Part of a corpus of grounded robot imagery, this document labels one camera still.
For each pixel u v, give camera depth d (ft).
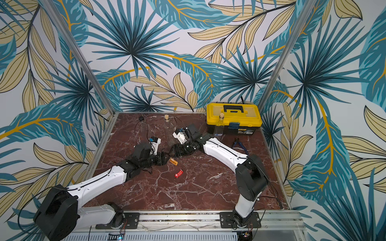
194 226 2.41
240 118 3.12
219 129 3.03
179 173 2.93
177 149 2.35
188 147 2.33
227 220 2.40
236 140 3.40
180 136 2.52
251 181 1.49
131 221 2.41
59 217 1.31
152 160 2.34
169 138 3.05
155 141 2.45
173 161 2.72
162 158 2.40
